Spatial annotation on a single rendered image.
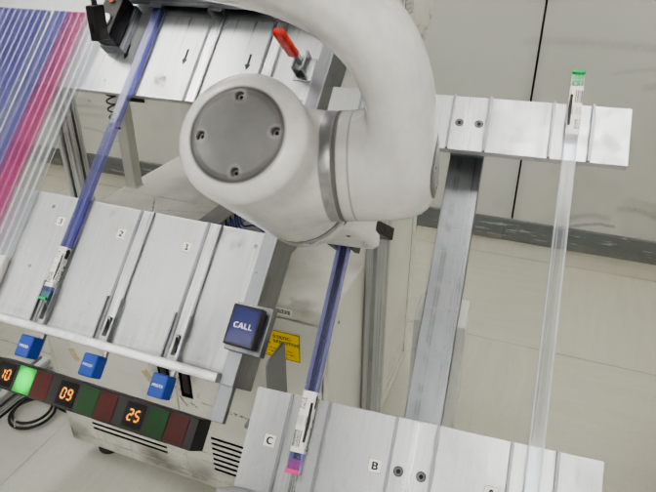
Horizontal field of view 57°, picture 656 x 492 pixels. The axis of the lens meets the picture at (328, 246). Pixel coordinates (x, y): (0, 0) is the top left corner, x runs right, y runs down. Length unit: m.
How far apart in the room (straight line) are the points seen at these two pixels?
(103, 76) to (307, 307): 0.51
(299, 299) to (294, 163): 0.75
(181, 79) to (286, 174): 0.64
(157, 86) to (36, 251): 0.31
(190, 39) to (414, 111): 0.70
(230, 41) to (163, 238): 0.32
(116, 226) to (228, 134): 0.57
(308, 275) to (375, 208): 0.78
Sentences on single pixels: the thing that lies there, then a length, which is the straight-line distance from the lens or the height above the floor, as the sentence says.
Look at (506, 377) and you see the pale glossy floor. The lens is 1.95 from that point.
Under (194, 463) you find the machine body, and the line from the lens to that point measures 1.50.
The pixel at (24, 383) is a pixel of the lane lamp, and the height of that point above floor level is 0.65.
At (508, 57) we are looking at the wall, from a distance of 2.50.
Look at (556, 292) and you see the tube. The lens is 0.64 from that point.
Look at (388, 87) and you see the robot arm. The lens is 0.35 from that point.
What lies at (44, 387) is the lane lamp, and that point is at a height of 0.66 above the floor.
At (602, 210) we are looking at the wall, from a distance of 2.66.
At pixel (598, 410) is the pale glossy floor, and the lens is 1.93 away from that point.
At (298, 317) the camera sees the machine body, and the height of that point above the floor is 0.60.
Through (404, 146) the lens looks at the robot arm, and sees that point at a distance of 0.36.
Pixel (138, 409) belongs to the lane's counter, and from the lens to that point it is 0.85.
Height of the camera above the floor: 1.22
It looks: 28 degrees down
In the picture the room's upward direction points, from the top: straight up
